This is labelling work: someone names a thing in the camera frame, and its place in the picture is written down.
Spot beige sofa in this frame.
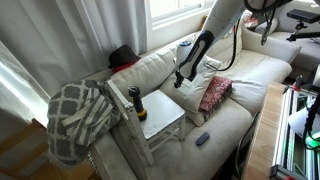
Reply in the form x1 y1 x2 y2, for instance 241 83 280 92
92 26 301 180

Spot black yellow torch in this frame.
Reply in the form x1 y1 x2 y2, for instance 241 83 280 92
128 85 147 121

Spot black remote control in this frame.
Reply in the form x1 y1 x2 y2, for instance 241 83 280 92
196 132 210 146

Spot red patterned cushion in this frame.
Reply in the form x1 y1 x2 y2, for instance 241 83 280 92
199 76 233 113

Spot grey white patterned blanket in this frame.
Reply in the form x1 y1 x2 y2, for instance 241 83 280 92
47 80 120 168

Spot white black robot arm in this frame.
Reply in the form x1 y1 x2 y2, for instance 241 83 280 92
174 0 291 88

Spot black camera on stand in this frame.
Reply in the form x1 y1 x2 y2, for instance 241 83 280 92
287 9 320 42

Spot small white wooden chair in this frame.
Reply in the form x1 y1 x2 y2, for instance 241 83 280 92
106 80 185 165

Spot wooden stair steps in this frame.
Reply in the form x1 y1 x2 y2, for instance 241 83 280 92
0 119 102 180

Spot white window frame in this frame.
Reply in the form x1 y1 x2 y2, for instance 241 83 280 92
144 0 216 50

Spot large beige cushion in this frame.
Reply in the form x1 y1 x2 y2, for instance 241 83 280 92
160 56 222 126

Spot white grey curtain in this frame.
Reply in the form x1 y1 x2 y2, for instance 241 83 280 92
0 0 147 124

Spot black fedora hat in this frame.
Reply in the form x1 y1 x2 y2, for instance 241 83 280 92
109 44 140 69

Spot light wooden table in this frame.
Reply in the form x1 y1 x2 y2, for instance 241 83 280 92
241 82 285 180

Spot aluminium frame rig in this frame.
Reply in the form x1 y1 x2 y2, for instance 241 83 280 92
269 86 320 180

